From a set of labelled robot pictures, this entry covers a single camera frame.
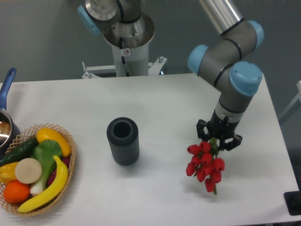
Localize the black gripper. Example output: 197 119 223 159
196 111 242 151

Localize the red tulip bouquet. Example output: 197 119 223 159
186 138 225 194

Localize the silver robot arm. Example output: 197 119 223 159
77 0 264 151

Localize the white stand at right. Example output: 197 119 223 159
278 81 301 125

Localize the dark grey ribbed vase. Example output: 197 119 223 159
106 117 140 166

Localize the black device at edge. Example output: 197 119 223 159
284 191 301 216

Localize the dark red vegetable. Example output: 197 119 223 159
47 156 70 187

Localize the green bok choy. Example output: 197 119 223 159
30 139 62 196

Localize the yellow squash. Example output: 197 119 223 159
36 127 71 157

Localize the woven wicker basket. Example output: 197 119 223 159
0 123 76 217

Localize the yellow banana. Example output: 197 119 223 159
17 155 68 213

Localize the beige round disc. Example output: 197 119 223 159
15 158 42 184

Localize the green cucumber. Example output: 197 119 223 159
0 137 39 166

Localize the orange fruit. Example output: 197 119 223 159
3 180 30 203

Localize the yellow bell pepper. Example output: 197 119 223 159
0 162 18 184

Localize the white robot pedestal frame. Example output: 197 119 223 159
82 43 167 79

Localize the blue handled saucepan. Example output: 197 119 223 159
0 68 20 159

